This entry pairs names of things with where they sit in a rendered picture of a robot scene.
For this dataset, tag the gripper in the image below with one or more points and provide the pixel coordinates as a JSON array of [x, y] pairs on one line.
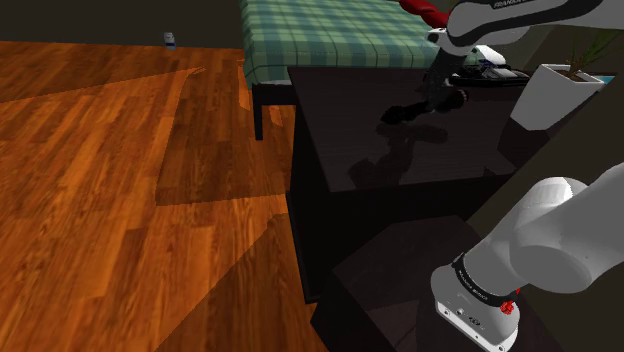
[[441, 68]]

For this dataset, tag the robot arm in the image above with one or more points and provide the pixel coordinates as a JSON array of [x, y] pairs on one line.
[[546, 244]]

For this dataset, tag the white rounded object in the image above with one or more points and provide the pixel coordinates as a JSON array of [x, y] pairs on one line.
[[490, 54]]

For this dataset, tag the red cushion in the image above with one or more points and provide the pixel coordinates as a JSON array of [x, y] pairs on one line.
[[425, 10]]

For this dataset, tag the black flat device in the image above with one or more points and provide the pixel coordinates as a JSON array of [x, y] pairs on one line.
[[502, 75]]

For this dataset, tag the black long object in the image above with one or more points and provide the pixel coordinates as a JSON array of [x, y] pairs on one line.
[[400, 114]]

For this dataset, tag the white planter with green plant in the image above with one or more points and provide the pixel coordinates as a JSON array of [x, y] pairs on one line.
[[551, 95]]

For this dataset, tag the green plaid bed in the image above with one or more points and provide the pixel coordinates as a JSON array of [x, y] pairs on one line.
[[331, 39]]

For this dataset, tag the dark low table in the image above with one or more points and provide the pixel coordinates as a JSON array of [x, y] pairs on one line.
[[341, 126]]

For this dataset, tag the small blue white can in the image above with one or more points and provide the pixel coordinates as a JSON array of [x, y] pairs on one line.
[[169, 41]]

